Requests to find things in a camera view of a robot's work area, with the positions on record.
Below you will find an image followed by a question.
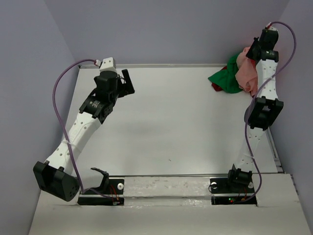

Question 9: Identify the pink t shirt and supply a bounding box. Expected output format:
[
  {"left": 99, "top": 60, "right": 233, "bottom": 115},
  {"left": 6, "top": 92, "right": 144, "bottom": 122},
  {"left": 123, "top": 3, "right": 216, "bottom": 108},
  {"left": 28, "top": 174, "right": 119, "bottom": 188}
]
[{"left": 235, "top": 47, "right": 258, "bottom": 96}]

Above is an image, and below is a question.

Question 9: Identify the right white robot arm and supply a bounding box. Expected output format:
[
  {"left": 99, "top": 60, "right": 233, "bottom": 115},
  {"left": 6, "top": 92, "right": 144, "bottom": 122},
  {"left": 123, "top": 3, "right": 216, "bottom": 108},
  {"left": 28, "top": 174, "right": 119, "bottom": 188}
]
[{"left": 225, "top": 27, "right": 284, "bottom": 193}]

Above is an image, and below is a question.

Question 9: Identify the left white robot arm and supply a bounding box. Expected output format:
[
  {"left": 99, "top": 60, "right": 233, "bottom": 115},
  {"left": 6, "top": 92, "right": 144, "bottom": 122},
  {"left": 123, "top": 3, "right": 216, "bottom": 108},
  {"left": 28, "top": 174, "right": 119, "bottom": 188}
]
[{"left": 33, "top": 69, "right": 135, "bottom": 202}]

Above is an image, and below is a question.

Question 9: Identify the green t shirt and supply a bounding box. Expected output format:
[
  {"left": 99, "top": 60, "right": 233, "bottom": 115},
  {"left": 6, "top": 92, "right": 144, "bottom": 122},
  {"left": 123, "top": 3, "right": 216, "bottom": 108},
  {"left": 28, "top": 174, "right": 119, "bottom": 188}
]
[{"left": 208, "top": 53, "right": 242, "bottom": 94}]

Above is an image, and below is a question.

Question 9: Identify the red t shirt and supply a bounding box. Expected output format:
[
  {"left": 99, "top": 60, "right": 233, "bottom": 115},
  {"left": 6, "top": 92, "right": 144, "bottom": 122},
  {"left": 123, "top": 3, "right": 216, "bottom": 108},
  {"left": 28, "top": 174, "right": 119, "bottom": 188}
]
[{"left": 211, "top": 83, "right": 223, "bottom": 92}]

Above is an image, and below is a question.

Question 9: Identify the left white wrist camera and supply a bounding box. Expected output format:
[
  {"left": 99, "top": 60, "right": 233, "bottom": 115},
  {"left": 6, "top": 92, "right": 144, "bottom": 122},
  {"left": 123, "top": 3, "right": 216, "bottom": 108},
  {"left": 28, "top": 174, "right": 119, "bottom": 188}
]
[{"left": 99, "top": 57, "right": 117, "bottom": 73}]

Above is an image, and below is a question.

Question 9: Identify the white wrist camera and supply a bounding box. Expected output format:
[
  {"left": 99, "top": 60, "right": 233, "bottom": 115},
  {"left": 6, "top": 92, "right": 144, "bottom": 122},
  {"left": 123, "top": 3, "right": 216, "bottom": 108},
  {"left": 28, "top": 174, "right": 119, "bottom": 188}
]
[
  {"left": 99, "top": 57, "right": 117, "bottom": 73},
  {"left": 265, "top": 22, "right": 278, "bottom": 31}
]

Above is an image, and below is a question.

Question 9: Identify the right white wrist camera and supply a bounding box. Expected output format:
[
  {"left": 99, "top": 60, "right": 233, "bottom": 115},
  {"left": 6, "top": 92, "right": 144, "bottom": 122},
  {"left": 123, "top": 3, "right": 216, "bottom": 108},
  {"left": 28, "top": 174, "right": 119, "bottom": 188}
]
[{"left": 265, "top": 22, "right": 278, "bottom": 31}]

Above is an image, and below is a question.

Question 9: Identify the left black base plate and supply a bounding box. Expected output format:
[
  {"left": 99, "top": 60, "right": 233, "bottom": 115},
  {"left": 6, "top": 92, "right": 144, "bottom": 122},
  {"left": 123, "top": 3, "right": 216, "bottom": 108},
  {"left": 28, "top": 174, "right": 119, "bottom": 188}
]
[{"left": 77, "top": 177, "right": 125, "bottom": 206}]

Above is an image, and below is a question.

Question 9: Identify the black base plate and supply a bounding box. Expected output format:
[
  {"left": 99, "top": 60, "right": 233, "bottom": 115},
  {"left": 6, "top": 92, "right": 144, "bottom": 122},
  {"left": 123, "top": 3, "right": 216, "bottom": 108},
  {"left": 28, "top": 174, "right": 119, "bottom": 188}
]
[
  {"left": 208, "top": 177, "right": 257, "bottom": 206},
  {"left": 77, "top": 177, "right": 125, "bottom": 206}
]

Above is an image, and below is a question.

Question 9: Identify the aluminium rail at right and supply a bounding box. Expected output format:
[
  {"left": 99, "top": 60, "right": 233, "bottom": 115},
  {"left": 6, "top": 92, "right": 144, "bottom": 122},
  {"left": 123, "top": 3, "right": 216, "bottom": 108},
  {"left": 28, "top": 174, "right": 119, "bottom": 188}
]
[{"left": 266, "top": 129, "right": 285, "bottom": 174}]

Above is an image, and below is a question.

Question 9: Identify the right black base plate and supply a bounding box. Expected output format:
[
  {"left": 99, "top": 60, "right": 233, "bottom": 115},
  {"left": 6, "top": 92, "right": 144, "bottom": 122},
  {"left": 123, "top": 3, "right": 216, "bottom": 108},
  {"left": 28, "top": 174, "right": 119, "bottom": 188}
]
[{"left": 208, "top": 177, "right": 257, "bottom": 206}]

